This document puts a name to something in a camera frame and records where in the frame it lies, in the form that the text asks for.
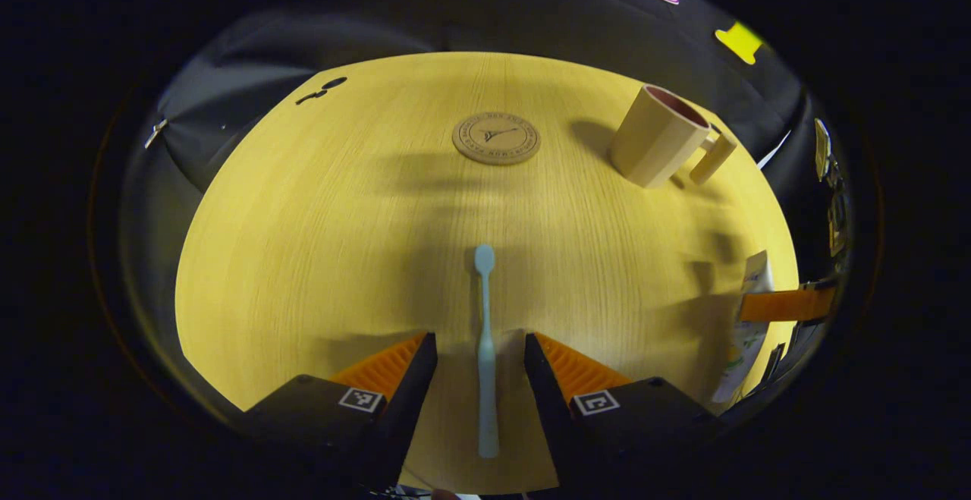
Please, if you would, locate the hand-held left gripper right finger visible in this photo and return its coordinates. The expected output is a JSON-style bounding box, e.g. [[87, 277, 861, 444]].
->
[[523, 332, 721, 495]]

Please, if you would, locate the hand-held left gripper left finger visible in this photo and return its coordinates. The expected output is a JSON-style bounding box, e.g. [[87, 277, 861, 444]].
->
[[243, 332, 439, 495]]

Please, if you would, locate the white toothpaste tube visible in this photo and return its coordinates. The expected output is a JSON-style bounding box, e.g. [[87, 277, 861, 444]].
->
[[712, 251, 775, 404]]

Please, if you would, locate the pale blue toothbrush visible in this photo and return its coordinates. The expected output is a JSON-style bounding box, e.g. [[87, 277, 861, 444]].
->
[[474, 244, 500, 459]]

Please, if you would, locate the beige cup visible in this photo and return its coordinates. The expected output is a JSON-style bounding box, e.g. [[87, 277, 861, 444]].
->
[[609, 84, 737, 189]]

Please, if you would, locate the round wooden coaster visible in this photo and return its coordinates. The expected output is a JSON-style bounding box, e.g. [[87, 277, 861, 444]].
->
[[452, 112, 542, 165]]

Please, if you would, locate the wooden desktop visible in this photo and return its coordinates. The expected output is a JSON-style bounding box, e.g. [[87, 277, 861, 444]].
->
[[174, 51, 801, 495]]

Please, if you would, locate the black desk grommet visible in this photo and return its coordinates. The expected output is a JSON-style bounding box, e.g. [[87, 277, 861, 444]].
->
[[296, 77, 347, 105]]

